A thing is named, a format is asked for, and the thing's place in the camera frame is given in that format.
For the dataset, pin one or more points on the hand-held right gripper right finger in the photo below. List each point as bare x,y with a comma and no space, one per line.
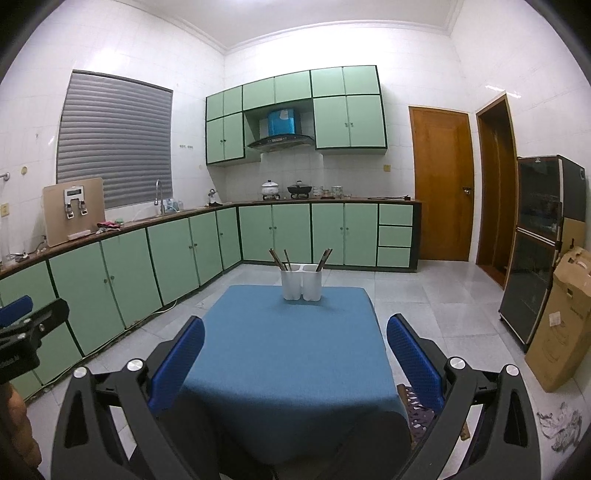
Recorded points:
415,364

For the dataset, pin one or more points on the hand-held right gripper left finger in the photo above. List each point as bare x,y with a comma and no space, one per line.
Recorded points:
178,364

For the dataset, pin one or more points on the green wall cabinets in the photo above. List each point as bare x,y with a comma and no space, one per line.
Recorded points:
346,124

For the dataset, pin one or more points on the red cloth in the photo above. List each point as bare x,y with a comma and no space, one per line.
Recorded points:
108,225

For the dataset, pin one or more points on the grey window blind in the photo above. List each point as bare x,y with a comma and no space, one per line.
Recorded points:
115,143

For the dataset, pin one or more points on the white double utensil holder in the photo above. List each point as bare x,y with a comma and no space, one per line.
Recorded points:
293,284

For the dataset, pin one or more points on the green base cabinets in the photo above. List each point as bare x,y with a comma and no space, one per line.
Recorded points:
175,258

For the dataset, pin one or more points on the metal faucet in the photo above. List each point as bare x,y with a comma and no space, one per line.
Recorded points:
159,198

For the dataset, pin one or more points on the wall-mounted water purifier board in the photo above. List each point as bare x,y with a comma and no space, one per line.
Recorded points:
60,221

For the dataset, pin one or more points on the metal kettle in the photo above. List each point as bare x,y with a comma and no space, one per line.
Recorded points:
213,197

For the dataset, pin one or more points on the person's left hand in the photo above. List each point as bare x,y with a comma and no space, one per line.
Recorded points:
18,420

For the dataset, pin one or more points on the open wooden door frame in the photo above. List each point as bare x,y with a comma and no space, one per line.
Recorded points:
508,194

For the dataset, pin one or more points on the black glass cabinet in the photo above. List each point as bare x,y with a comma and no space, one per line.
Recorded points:
535,258

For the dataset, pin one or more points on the black wok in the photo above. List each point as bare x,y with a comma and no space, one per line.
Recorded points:
299,189

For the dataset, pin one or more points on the white cooking pot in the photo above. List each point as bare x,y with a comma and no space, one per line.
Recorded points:
270,189

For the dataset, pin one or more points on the crumpled white rag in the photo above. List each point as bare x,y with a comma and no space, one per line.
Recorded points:
561,427

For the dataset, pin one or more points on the cups beside faucet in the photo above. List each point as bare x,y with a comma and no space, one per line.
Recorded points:
174,204

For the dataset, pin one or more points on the blue tablecloth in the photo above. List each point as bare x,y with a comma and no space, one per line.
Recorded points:
286,350

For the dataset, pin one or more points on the cardboard box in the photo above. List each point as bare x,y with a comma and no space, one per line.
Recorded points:
561,323

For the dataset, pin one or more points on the range hood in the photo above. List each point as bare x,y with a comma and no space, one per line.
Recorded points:
281,141

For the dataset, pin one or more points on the group of mixed chopsticks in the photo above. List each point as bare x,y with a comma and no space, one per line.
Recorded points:
282,263

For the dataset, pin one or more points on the closed wooden door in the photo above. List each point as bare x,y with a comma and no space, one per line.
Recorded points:
441,184

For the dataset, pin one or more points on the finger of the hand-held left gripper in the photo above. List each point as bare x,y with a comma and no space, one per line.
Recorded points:
16,310
44,318

